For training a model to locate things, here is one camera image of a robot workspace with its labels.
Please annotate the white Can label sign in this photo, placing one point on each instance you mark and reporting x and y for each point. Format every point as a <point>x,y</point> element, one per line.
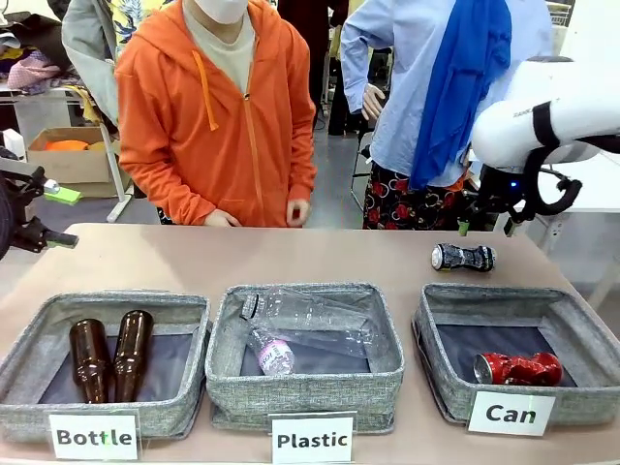
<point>511,413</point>

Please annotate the person's left hand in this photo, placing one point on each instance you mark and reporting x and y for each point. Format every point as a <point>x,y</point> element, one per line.
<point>298,213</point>

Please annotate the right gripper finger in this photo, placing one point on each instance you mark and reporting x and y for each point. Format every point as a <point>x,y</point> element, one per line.
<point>512,223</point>
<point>467,218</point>

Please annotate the grey fabric basket Bottle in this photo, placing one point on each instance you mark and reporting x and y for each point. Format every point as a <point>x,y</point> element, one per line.
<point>189,387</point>

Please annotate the person in orange hoodie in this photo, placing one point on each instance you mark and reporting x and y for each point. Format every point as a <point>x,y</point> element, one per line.
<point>213,145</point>

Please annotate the small plastic bottle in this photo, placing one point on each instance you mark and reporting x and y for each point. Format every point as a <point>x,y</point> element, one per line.
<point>273,353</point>

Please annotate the blue scarf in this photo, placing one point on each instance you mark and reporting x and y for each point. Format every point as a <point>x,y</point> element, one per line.
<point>465,72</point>

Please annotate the yellow floral shirt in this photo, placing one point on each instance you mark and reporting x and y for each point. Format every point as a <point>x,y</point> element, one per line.
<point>128,19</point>

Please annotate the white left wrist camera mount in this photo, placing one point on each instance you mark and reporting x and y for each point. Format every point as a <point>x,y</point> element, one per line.
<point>10,145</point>

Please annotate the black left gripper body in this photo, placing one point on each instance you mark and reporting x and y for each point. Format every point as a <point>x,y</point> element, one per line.
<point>6,213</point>

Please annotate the crushed black can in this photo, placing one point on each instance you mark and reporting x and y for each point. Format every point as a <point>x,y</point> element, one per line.
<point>462,257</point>

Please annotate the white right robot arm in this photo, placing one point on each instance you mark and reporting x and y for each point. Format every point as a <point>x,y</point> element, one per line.
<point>581,97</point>

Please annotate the crushed red can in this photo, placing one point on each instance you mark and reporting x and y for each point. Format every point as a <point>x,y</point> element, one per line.
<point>518,369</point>

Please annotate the person's right hand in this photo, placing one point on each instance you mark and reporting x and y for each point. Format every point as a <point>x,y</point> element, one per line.
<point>223,219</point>

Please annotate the grey hanging jacket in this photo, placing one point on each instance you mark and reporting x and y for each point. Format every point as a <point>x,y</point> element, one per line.
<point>89,53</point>

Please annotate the white Plastic label sign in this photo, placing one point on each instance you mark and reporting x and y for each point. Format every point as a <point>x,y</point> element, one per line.
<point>312,440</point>

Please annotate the grey fabric basket Can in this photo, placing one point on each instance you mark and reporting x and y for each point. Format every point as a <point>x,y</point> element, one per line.
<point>581,402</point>

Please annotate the black folding chair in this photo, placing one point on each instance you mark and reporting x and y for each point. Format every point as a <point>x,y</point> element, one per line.
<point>363,160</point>

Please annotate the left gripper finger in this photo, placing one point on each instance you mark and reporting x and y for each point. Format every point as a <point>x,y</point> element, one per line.
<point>53,238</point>
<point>60,195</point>

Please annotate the brown glass bottle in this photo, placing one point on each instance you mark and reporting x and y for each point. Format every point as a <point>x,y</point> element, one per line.
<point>89,356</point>
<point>132,353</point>

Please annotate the person in black clothing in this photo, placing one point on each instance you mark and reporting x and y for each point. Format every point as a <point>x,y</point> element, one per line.
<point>322,48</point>

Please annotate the white face mask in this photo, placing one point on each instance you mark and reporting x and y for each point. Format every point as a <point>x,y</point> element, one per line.
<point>220,9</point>

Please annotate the mannequin hand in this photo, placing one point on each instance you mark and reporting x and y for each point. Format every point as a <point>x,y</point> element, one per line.
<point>373,102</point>

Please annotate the grey fabric basket Plastic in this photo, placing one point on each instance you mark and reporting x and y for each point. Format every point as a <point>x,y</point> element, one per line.
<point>305,392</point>

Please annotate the pile of clothes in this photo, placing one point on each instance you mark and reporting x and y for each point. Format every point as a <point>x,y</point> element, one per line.
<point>34,68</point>

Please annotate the orange item in box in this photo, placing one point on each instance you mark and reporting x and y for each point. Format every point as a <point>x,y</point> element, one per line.
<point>68,145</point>

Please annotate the cardboard box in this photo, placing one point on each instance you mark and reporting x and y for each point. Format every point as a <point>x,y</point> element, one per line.
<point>72,167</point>

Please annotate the black red floral skirt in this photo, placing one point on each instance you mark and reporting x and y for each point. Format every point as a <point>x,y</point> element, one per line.
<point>397,198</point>

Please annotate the light blue mannequin shirt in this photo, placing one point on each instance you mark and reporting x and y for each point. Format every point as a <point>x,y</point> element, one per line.
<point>407,72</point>

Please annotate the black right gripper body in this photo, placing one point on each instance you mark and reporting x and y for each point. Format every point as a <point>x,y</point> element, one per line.
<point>499,189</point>

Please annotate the large clear plastic bottle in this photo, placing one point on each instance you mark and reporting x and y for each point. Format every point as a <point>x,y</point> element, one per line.
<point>315,315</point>

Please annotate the white Bottle label sign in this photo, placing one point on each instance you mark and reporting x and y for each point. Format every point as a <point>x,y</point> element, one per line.
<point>93,436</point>

